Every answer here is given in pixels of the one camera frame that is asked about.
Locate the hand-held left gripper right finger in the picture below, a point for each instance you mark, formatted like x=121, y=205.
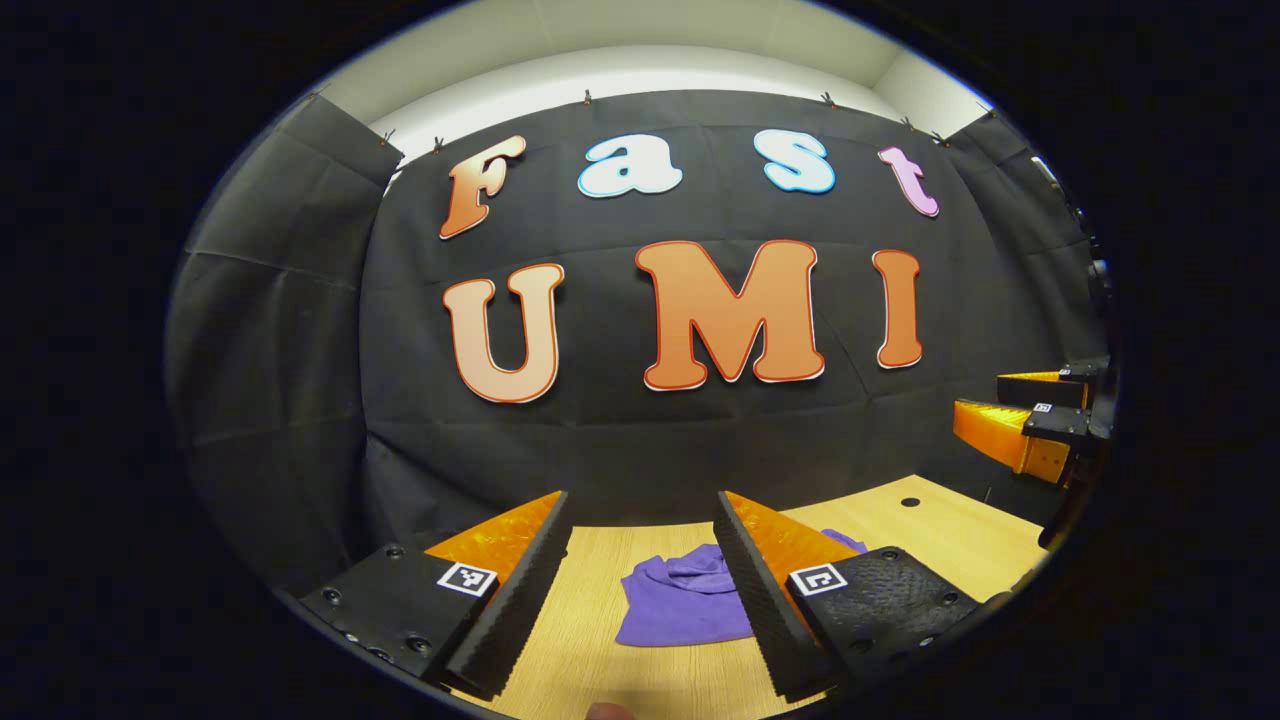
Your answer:
x=760, y=610

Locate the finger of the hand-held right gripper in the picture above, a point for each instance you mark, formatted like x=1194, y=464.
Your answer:
x=1040, y=388
x=1000, y=425

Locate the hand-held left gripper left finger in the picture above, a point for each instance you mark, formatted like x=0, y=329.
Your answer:
x=525, y=600

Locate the purple shirt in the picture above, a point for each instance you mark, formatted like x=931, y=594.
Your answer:
x=680, y=600

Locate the black backdrop cloth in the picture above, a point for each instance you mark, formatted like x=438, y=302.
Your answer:
x=600, y=440

